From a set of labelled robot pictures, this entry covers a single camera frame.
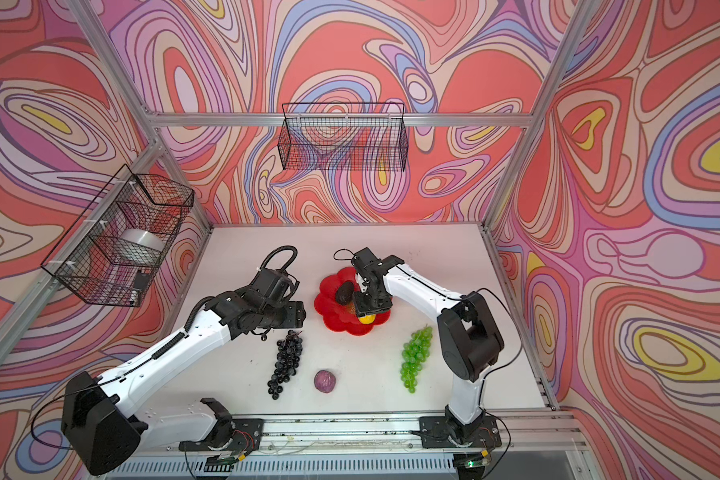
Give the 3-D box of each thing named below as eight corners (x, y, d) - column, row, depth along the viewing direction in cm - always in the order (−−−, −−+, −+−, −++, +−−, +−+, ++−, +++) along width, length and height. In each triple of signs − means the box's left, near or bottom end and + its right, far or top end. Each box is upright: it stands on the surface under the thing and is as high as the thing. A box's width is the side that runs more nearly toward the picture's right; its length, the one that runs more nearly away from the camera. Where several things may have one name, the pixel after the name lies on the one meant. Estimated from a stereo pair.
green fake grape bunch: (390, 382, 84) (391, 376, 79) (412, 328, 94) (414, 320, 90) (413, 393, 82) (416, 387, 77) (433, 337, 92) (436, 329, 88)
